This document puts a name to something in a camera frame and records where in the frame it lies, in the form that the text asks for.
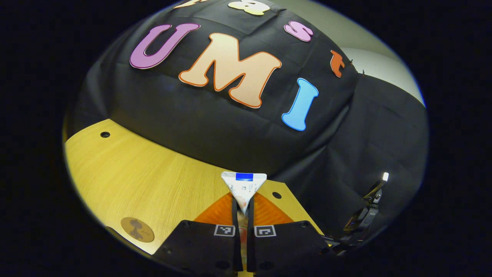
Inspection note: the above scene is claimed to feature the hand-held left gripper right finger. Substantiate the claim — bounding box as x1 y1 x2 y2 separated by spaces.
248 192 335 274

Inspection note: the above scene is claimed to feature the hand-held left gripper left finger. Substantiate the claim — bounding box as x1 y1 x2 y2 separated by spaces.
161 192 243 274

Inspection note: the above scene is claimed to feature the white toothpaste tube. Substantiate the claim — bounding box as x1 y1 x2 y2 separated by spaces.
221 172 267 270

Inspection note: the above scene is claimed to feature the round brown cork coaster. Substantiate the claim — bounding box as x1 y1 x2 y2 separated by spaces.
120 217 155 243

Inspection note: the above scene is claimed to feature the black backdrop cloth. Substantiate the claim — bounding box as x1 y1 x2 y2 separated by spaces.
63 0 429 247

